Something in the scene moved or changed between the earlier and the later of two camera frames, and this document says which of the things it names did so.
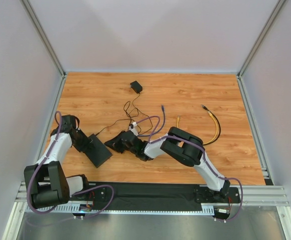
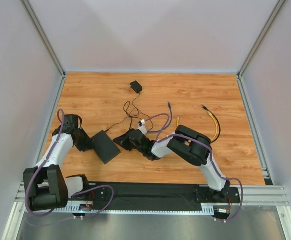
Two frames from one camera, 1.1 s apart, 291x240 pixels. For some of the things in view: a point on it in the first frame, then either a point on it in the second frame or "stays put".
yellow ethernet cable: (216, 126) stays put
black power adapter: (136, 86) stays put
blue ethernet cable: (164, 124) to (170, 107)
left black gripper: (86, 144) stays put
